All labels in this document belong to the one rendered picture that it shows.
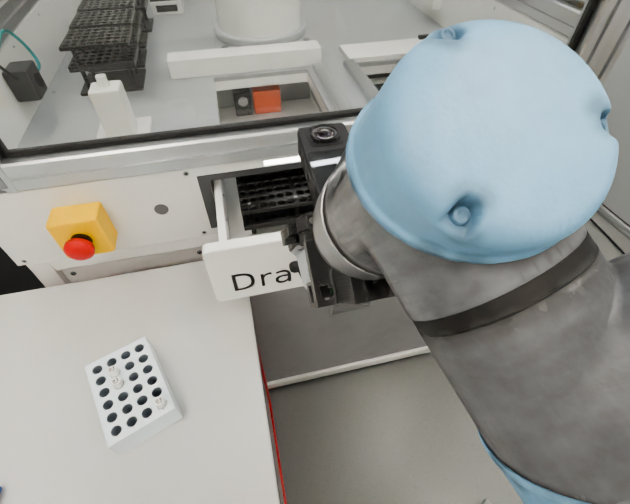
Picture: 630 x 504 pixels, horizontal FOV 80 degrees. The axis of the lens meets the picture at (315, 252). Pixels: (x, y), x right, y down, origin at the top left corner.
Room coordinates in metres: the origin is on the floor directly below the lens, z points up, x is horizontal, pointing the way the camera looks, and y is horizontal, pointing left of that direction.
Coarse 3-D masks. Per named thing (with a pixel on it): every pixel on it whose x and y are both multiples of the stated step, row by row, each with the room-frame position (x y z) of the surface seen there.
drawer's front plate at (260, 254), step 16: (240, 240) 0.34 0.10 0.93; (256, 240) 0.34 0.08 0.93; (272, 240) 0.34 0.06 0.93; (208, 256) 0.32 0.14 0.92; (224, 256) 0.33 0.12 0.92; (240, 256) 0.33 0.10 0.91; (256, 256) 0.34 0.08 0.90; (272, 256) 0.34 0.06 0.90; (288, 256) 0.35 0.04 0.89; (208, 272) 0.32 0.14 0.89; (224, 272) 0.32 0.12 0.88; (240, 272) 0.33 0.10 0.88; (256, 272) 0.33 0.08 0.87; (272, 272) 0.34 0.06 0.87; (224, 288) 0.32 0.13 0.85; (256, 288) 0.33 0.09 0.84; (272, 288) 0.34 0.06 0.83; (288, 288) 0.34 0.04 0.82
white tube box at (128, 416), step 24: (144, 336) 0.27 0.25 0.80; (96, 360) 0.24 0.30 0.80; (120, 360) 0.24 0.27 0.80; (144, 360) 0.24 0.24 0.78; (96, 384) 0.20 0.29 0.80; (144, 384) 0.20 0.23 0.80; (168, 384) 0.21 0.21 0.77; (120, 408) 0.17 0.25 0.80; (144, 408) 0.17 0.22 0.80; (168, 408) 0.17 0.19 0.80; (120, 432) 0.15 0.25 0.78; (144, 432) 0.15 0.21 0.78
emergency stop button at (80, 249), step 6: (72, 240) 0.37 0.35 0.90; (78, 240) 0.38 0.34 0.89; (84, 240) 0.38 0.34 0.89; (66, 246) 0.37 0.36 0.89; (72, 246) 0.37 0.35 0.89; (78, 246) 0.37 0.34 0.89; (84, 246) 0.37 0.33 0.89; (90, 246) 0.38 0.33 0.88; (66, 252) 0.36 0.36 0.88; (72, 252) 0.36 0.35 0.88; (78, 252) 0.37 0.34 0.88; (84, 252) 0.37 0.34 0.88; (90, 252) 0.37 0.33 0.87; (72, 258) 0.36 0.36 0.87; (78, 258) 0.37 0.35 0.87; (84, 258) 0.37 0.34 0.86
